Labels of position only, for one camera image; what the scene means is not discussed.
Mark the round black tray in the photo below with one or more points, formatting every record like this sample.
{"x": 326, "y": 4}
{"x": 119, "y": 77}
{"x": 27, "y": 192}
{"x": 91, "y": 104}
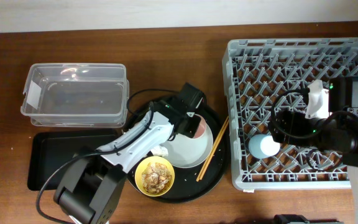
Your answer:
{"x": 185, "y": 188}

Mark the yellow bowl with food scraps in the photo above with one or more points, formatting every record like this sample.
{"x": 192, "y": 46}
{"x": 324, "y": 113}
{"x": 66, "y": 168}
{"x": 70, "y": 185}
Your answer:
{"x": 154, "y": 176}

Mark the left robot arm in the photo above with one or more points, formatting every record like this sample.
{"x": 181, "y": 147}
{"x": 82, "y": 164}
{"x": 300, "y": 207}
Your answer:
{"x": 92, "y": 184}

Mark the grey plastic dishwasher rack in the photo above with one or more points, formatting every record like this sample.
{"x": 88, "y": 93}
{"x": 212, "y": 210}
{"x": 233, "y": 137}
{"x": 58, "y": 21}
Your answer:
{"x": 259, "y": 76}

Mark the clear plastic storage bin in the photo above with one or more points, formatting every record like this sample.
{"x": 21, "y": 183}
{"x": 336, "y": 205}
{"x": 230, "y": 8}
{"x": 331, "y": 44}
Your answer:
{"x": 86, "y": 95}

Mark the crumpled white tissue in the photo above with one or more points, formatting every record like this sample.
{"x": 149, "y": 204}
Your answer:
{"x": 159, "y": 151}

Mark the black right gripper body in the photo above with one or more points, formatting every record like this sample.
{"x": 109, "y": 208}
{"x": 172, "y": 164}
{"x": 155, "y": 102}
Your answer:
{"x": 278, "y": 130}

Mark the white round plate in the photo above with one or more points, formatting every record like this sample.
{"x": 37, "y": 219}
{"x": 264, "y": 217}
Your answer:
{"x": 184, "y": 152}

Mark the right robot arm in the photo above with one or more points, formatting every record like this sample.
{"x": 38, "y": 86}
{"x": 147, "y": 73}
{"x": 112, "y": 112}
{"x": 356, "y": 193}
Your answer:
{"x": 330, "y": 123}

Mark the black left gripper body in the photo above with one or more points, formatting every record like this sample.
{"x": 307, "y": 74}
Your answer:
{"x": 186, "y": 127}

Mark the black rectangular tray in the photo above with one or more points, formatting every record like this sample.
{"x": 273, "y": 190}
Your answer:
{"x": 50, "y": 150}

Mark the white pink paper cup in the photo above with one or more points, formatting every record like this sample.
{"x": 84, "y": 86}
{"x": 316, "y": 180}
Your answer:
{"x": 263, "y": 146}

